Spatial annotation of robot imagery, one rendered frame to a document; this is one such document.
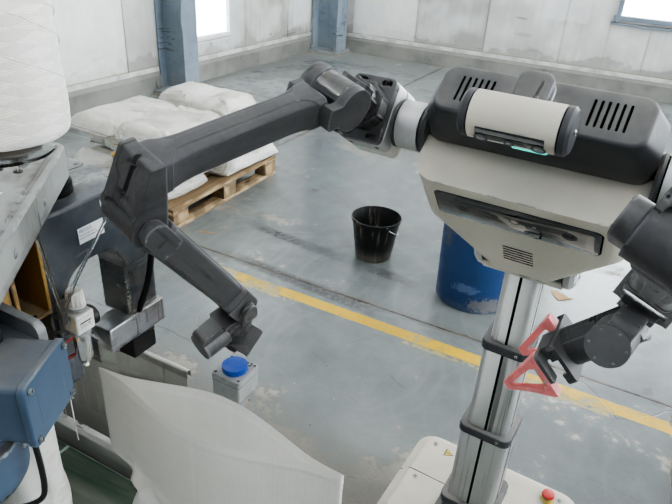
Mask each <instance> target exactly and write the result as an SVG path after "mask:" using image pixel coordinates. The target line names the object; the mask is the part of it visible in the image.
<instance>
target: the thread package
mask: <svg viewBox="0 0 672 504"><path fill-rule="evenodd" d="M52 7H53V5H52V4H51V1H50V0H0V152H7V151H15V150H21V149H26V148H31V147H35V146H39V145H42V144H46V143H48V142H49V143H50V142H51V141H54V140H56V139H58V138H59V137H61V136H62V135H64V134H65V133H66V132H67V131H68V129H69V128H70V125H71V120H72V119H71V115H70V105H69V98H68V92H67V86H66V82H65V81H66V79H65V77H64V73H63V68H62V63H61V61H62V60H61V57H60V51H59V46H58V43H59V42H60V37H59V35H58V34H56V28H55V25H54V21H53V16H54V12H55V9H54V7H53V10H54V11H53V14H52ZM57 36H58V38H59V42H58V39H57Z"/></svg>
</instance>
